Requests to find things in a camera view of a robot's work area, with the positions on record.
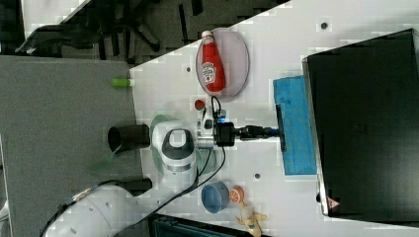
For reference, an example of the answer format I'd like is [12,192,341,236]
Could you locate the green perforated colander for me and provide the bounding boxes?
[150,115,175,174]

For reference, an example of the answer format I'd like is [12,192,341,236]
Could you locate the red strawberry toy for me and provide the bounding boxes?
[194,100,206,111]

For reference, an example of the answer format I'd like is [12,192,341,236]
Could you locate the green marker pen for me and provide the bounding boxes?
[112,78,135,88]

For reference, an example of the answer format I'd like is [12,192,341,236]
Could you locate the grey round plate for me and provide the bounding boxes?
[196,28,250,101]

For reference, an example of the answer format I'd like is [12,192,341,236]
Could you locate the black toaster oven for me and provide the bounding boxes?
[302,29,419,227]

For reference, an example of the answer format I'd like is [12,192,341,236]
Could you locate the peeled banana toy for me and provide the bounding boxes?
[235,202,267,237]

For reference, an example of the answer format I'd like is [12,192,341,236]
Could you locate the dark storage crate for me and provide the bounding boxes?
[147,214,254,237]

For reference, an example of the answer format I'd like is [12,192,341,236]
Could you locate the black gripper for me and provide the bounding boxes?
[213,122,278,147]

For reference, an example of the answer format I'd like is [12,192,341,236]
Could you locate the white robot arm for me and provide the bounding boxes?
[40,110,280,237]

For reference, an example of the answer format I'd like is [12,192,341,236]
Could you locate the black office chair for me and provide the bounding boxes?
[15,0,160,59]

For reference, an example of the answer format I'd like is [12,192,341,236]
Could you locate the blue oven door with handle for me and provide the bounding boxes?
[273,75,317,176]

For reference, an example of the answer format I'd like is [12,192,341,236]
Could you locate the green mug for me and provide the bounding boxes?
[197,149,216,175]

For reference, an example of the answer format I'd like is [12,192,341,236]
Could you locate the orange slice toy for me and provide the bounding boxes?
[229,186,244,203]

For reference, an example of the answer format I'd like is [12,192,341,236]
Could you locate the black cylinder cup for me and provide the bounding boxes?
[108,124,150,153]

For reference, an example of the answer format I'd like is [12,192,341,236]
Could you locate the red ketchup bottle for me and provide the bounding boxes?
[202,31,225,93]

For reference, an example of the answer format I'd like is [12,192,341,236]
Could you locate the blue bowl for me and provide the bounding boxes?
[201,182,230,213]

